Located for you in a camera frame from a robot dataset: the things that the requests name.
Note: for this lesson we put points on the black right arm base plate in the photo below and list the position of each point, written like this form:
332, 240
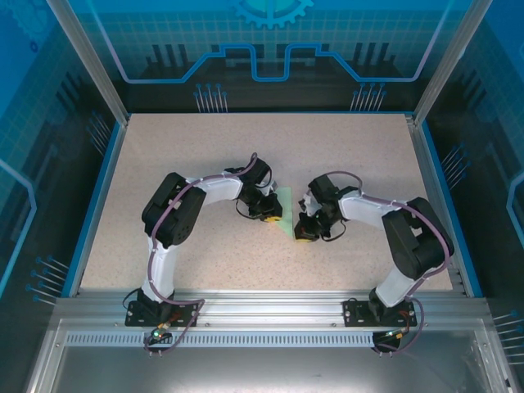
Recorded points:
352, 313

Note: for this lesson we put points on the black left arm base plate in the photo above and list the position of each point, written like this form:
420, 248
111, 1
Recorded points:
135, 313

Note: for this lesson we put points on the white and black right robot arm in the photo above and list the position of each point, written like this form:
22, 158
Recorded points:
417, 245

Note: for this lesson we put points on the aluminium frame post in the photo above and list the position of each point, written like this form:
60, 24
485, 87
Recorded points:
88, 61
450, 61

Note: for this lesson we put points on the aluminium base tray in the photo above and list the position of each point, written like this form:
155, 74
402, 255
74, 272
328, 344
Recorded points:
262, 368

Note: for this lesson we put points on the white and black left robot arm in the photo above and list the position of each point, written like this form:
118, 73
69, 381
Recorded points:
221, 190

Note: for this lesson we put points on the aluminium front frame beam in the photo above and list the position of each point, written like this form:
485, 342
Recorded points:
266, 311

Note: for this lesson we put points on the aluminium side frame rail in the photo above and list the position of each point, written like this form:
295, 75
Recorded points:
425, 163

